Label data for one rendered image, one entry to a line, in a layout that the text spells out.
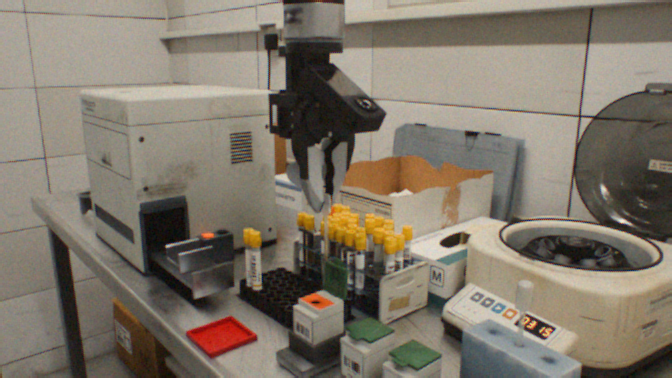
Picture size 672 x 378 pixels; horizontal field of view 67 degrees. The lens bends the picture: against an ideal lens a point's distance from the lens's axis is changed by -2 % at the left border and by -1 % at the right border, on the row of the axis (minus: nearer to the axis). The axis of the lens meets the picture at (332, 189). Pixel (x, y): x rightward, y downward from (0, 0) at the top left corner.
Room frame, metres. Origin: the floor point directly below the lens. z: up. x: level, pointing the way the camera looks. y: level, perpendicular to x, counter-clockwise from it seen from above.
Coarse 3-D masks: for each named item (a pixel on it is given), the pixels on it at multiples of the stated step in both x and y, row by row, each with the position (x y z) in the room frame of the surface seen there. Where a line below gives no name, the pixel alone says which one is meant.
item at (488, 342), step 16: (464, 336) 0.45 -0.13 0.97; (480, 336) 0.44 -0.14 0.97; (496, 336) 0.44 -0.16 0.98; (512, 336) 0.44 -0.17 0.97; (464, 352) 0.45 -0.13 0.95; (480, 352) 0.43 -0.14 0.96; (496, 352) 0.42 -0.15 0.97; (512, 352) 0.41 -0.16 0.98; (528, 352) 0.41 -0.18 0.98; (544, 352) 0.41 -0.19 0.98; (464, 368) 0.44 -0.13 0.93; (480, 368) 0.43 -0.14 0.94; (496, 368) 0.41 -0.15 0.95; (512, 368) 0.40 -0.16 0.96; (528, 368) 0.39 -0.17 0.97; (544, 368) 0.38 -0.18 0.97; (560, 368) 0.38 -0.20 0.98; (576, 368) 0.39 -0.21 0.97
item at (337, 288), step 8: (328, 264) 0.59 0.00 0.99; (336, 264) 0.58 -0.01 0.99; (328, 272) 0.59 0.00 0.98; (336, 272) 0.57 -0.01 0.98; (344, 272) 0.56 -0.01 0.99; (328, 280) 0.58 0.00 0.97; (336, 280) 0.57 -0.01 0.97; (344, 280) 0.56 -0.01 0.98; (328, 288) 0.58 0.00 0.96; (336, 288) 0.57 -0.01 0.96; (344, 288) 0.56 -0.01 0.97; (336, 296) 0.57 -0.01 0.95; (344, 296) 0.56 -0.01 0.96
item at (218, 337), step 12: (216, 324) 0.63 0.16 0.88; (228, 324) 0.63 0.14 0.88; (240, 324) 0.62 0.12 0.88; (192, 336) 0.59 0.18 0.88; (204, 336) 0.60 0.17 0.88; (216, 336) 0.60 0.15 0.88; (228, 336) 0.60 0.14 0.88; (240, 336) 0.60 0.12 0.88; (252, 336) 0.59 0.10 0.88; (204, 348) 0.57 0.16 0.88; (216, 348) 0.57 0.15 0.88; (228, 348) 0.57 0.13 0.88
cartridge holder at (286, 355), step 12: (300, 336) 0.55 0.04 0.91; (336, 336) 0.55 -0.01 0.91; (288, 348) 0.56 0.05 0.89; (300, 348) 0.54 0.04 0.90; (312, 348) 0.52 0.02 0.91; (324, 348) 0.53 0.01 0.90; (336, 348) 0.54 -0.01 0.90; (276, 360) 0.55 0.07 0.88; (288, 360) 0.53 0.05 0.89; (300, 360) 0.53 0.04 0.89; (312, 360) 0.52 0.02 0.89; (324, 360) 0.53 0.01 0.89; (336, 360) 0.54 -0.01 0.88; (300, 372) 0.51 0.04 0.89; (312, 372) 0.52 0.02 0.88
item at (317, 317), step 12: (300, 300) 0.56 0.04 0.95; (312, 300) 0.56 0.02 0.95; (324, 300) 0.56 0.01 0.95; (336, 300) 0.56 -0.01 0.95; (300, 312) 0.55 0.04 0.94; (312, 312) 0.54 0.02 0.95; (324, 312) 0.54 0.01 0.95; (336, 312) 0.55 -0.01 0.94; (300, 324) 0.55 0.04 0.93; (312, 324) 0.53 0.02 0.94; (324, 324) 0.54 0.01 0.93; (336, 324) 0.55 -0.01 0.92; (312, 336) 0.53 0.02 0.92; (324, 336) 0.54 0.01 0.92
